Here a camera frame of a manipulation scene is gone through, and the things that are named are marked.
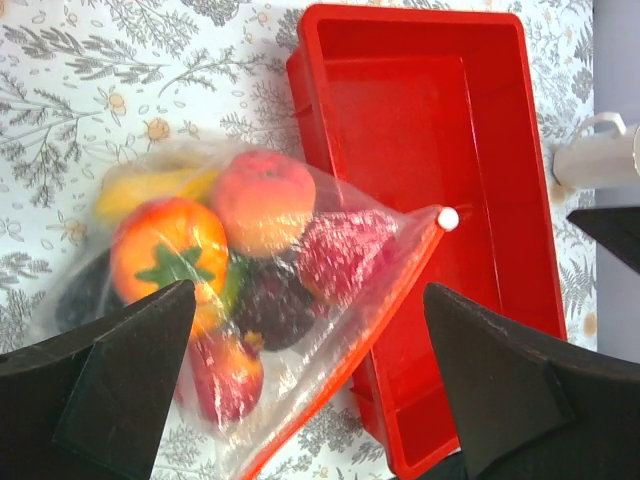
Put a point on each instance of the white mug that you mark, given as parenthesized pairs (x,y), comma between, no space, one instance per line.
(603,153)

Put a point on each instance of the green orange mango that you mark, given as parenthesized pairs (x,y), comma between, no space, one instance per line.
(237,273)

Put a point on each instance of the orange red tomato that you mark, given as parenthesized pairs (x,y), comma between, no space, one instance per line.
(168,240)

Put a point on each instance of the clear zip bag orange zipper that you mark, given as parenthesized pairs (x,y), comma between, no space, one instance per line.
(299,379)

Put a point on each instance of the wrinkled red fruit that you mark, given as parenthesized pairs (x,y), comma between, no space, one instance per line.
(340,251)

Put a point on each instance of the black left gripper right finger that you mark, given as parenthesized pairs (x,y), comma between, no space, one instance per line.
(527,405)

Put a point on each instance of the glossy red apple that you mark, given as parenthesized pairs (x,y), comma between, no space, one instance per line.
(224,378)

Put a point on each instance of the red plastic tray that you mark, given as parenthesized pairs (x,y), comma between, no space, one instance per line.
(431,107)

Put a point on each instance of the dark grape bunch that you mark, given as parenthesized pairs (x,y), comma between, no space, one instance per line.
(90,295)

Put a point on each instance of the peach fruit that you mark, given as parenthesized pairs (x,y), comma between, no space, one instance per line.
(265,200)

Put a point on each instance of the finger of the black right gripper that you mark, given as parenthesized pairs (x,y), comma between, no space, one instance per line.
(617,229)

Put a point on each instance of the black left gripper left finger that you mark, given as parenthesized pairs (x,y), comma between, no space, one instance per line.
(92,403)

